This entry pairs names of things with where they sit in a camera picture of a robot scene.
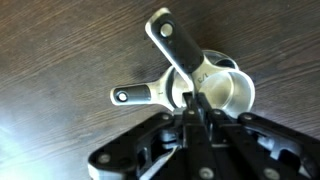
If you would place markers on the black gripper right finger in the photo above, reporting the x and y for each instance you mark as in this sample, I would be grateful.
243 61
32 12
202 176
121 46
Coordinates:
253 146

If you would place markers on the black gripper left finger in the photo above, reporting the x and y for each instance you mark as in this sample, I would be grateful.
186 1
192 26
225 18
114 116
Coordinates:
133 146

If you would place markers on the largest steel measuring cup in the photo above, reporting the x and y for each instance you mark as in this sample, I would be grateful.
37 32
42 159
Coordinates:
133 95

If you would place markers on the half steel measuring cup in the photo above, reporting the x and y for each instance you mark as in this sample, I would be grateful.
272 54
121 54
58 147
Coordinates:
226 63

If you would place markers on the one-third steel measuring cup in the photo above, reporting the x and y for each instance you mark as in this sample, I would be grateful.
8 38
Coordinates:
176 43

